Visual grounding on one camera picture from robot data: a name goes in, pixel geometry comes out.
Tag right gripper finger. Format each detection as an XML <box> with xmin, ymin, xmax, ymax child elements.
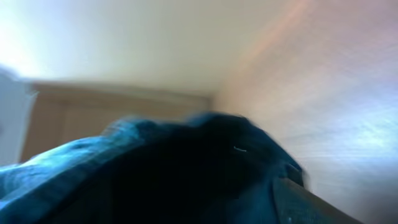
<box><xmin>272</xmin><ymin>178</ymin><xmax>361</xmax><ymax>224</ymax></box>

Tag dark blue shorts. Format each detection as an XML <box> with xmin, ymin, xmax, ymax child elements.
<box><xmin>1</xmin><ymin>113</ymin><xmax>303</xmax><ymax>223</ymax></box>

